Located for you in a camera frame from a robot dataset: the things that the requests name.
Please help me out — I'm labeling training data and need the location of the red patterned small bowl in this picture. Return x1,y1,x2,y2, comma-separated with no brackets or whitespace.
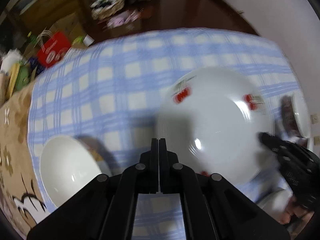
281,92,311,138

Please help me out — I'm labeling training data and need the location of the white plate with cherries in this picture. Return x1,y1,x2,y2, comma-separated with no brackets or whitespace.
156,67,274,185

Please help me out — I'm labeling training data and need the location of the large plain white bowl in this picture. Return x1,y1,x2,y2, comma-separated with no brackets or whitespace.
40,135,112,207

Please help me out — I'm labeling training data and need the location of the person's right hand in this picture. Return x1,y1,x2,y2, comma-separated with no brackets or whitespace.
279,196,314,225

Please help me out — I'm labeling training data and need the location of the blue white checked cloth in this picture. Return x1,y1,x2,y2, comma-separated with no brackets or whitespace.
27,27,303,240

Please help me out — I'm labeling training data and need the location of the red paper shopping bag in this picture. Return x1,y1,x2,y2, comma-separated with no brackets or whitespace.
36,30,72,68

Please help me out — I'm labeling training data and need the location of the cardboard box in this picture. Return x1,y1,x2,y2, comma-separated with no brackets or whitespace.
49,12,87,43

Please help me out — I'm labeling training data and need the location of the white plush toy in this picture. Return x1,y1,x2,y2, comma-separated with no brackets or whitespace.
1,49,23,74

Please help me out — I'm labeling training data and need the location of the wicker basket with items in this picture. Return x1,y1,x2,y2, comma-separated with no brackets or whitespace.
90,0,125,20

